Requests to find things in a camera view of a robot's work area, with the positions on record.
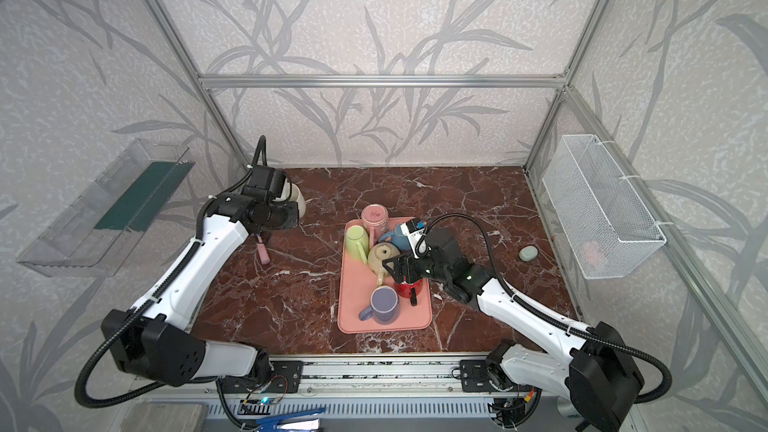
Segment blue mug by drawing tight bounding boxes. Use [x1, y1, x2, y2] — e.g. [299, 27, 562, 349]
[378, 226, 412, 253]

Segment clear plastic wall shelf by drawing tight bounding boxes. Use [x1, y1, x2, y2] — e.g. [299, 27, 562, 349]
[17, 139, 195, 278]

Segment light green mug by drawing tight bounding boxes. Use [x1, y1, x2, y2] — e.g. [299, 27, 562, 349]
[344, 225, 370, 264]

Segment red mug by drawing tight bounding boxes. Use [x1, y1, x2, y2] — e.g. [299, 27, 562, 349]
[393, 279, 425, 307]

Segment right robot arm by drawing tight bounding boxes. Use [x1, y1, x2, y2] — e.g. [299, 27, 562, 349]
[383, 218, 673, 431]

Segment pink item in basket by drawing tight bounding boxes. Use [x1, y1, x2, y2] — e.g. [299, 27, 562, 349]
[581, 241, 608, 270]

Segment pink plastic tray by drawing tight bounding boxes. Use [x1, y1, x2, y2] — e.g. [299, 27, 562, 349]
[337, 240, 433, 334]

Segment white wire basket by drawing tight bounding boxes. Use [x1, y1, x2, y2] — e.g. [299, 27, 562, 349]
[543, 134, 667, 280]

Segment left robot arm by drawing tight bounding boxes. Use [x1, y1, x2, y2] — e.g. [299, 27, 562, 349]
[74, 165, 303, 409]

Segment white mug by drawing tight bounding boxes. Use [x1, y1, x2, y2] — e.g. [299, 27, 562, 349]
[280, 181, 306, 219]

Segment beige teapot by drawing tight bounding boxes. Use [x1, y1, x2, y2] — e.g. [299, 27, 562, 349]
[367, 242, 401, 287]

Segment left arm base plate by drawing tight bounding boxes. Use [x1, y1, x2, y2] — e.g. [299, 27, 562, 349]
[222, 360, 304, 394]

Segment pale green soap bar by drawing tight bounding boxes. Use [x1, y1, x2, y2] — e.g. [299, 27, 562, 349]
[518, 245, 539, 262]

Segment blue handled tool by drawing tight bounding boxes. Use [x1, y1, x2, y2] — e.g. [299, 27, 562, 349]
[256, 407, 326, 432]

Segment lavender mug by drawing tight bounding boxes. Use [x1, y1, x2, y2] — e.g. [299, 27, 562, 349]
[358, 285, 400, 325]

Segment pink mug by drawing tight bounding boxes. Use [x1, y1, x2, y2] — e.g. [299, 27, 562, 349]
[361, 204, 389, 246]

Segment purple spatula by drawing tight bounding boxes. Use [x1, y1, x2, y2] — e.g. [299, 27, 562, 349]
[256, 234, 271, 265]

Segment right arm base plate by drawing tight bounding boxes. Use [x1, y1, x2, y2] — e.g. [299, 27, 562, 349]
[459, 359, 499, 393]

